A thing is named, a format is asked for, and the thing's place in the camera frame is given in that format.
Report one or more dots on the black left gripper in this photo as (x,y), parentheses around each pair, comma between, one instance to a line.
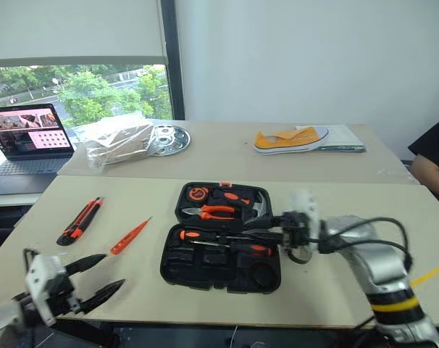
(63,295)

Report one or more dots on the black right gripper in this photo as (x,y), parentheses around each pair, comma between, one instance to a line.
(295,232)

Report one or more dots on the black plastic tool case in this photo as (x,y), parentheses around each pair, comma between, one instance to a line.
(219,270)

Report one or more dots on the person's bare forearm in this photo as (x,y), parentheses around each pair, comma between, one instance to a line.
(431,174)

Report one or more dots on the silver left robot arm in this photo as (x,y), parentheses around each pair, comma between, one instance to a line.
(2,322)

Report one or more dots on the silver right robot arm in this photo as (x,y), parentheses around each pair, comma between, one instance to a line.
(375,253)

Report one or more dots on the orange case latch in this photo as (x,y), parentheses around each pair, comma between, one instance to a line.
(225,184)

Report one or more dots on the orange black screwdriver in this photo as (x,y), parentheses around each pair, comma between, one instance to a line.
(257,249)
(197,235)

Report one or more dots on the steel claw hammer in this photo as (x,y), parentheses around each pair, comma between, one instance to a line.
(234,198)

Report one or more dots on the orange tester screwdriver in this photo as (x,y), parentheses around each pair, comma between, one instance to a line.
(127,239)

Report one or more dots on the orange black utility knife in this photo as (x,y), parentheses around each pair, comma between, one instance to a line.
(82,221)

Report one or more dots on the orange tape measure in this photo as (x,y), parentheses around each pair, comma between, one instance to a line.
(197,193)

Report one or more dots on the yellow canvas sneaker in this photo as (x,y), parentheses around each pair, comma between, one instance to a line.
(288,142)

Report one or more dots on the thin booklet stack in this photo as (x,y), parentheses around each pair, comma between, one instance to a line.
(344,139)

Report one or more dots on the round silver metal plate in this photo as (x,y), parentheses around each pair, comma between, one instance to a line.
(170,139)

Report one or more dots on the clear bag with cardboard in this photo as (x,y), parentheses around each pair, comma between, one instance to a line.
(121,145)

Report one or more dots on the grey open laptop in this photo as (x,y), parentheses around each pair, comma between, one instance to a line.
(27,145)

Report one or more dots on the yellow zip tie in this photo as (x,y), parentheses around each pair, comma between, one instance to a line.
(427,275)

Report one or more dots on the person in black shirt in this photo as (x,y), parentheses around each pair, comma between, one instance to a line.
(435,141)

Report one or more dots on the white roller blind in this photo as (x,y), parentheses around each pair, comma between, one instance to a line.
(74,29)

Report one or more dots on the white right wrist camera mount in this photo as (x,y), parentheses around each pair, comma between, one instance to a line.
(306,203)

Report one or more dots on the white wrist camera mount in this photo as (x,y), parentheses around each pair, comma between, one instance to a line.
(42,286)
(306,203)

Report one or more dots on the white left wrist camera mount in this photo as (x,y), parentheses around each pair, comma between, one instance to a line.
(42,286)

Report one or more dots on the black window frame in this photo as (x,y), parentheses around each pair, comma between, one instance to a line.
(172,58)

